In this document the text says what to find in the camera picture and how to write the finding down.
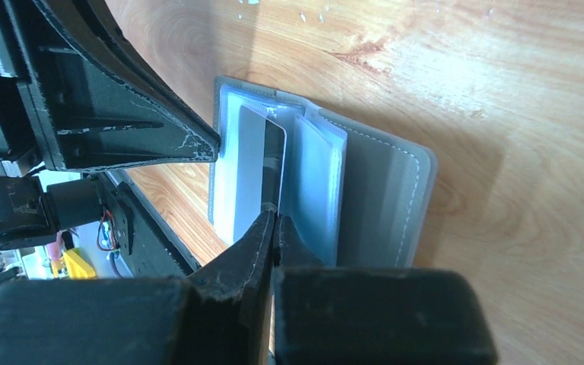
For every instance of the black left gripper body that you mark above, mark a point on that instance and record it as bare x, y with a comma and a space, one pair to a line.
19, 152

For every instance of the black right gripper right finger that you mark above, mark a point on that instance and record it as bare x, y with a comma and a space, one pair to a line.
354, 315

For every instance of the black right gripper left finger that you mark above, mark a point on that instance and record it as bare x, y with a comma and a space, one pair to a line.
217, 315

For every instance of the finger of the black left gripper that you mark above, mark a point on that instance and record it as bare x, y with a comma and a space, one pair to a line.
94, 102

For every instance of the grey card holder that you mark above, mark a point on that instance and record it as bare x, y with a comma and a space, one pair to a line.
357, 195

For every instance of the dark grey credit card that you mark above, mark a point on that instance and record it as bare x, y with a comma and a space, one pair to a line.
261, 154

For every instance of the yellow background bin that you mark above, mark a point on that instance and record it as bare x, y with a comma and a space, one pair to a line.
77, 267

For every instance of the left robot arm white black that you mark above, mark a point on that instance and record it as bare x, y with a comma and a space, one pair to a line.
31, 215

